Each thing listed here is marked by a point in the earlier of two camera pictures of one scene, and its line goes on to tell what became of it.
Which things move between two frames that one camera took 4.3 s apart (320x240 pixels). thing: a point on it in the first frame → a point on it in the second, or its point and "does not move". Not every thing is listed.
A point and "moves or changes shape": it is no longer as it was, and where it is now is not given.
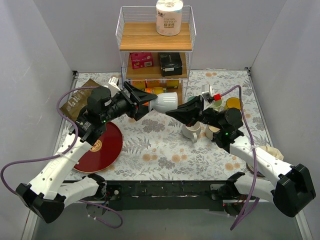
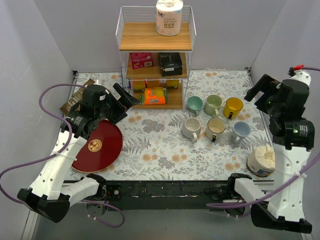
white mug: [192, 132] does not move
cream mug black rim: [209, 131] does not move
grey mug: [164, 103] moves or changes shape
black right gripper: [200, 113] → [264, 92]
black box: [171, 64] does not move
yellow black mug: [232, 102] does not move
